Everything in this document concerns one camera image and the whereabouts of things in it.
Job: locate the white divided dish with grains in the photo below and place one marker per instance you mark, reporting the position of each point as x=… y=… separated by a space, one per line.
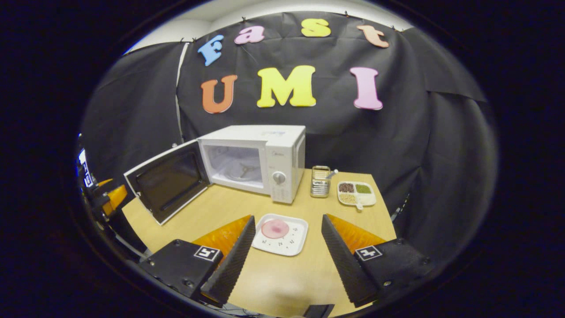
x=356 y=194

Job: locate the pink round food slice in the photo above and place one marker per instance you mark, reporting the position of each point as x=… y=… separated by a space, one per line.
x=275 y=229

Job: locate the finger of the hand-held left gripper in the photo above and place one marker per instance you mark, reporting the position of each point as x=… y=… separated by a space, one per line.
x=115 y=198

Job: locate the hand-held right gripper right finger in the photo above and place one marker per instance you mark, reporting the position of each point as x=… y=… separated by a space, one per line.
x=346 y=260

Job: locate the black backdrop cloth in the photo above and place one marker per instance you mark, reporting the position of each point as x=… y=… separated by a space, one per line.
x=397 y=132

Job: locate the white microwave oven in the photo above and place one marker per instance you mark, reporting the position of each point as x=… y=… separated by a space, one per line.
x=282 y=150

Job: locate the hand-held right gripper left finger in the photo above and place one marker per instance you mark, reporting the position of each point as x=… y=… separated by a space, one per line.
x=231 y=260

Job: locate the white square plate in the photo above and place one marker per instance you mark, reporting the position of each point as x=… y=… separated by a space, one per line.
x=289 y=245

